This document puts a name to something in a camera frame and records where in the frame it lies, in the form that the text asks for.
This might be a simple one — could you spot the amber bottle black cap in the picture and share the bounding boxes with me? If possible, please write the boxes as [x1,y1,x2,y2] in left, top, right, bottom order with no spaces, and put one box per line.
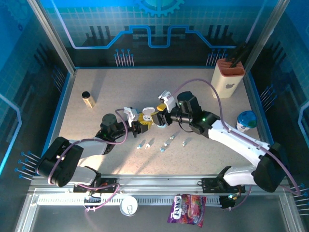
[81,90,96,109]

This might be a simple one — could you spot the black control box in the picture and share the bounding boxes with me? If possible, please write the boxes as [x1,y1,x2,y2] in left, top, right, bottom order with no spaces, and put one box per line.
[219,193,239,211]

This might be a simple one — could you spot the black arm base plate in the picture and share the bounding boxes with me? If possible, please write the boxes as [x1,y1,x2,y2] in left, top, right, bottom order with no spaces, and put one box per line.
[73,177,119,194]
[197,177,246,194]

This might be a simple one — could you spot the black handled knife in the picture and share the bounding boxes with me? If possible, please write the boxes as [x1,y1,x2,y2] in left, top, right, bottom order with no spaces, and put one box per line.
[229,43,247,65]
[226,42,244,61]
[231,47,249,68]

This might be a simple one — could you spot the yogurt cup blue lid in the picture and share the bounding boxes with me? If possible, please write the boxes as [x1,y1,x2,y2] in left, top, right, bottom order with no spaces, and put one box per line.
[236,110,258,133]

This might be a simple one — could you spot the aluminium frame post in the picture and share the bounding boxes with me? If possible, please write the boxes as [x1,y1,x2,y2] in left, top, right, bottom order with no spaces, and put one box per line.
[244,0,292,72]
[27,0,78,75]

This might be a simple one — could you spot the white slotted cable duct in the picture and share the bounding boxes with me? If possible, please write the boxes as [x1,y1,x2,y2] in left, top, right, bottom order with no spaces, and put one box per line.
[37,197,222,206]

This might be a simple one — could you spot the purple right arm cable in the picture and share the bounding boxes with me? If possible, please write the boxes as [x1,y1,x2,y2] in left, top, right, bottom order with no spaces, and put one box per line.
[169,78,302,211]

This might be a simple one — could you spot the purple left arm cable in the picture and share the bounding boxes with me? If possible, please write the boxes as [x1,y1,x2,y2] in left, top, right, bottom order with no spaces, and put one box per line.
[48,108,128,213]

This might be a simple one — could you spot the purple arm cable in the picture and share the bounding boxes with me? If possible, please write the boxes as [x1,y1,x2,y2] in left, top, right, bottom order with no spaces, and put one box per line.
[48,108,128,213]
[169,78,302,211]

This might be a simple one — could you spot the white earbud charging case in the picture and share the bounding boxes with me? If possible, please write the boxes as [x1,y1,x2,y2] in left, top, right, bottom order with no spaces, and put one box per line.
[141,107,156,121]

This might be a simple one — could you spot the white pull-tab can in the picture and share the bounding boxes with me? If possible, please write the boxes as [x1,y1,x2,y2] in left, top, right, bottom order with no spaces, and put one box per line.
[119,195,139,217]

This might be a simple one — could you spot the aluminium table side rail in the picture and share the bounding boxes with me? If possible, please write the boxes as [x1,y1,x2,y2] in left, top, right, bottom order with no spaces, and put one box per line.
[40,70,78,176]
[242,71,278,176]

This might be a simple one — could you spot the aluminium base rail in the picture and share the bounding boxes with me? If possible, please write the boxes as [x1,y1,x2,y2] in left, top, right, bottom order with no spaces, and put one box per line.
[28,174,289,194]

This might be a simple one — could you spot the purple candy bag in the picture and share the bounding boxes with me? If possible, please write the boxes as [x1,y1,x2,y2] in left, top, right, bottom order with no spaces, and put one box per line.
[167,193,207,228]

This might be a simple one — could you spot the cream knife block orange top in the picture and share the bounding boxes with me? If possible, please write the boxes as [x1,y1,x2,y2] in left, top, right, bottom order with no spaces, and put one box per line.
[210,58,246,99]

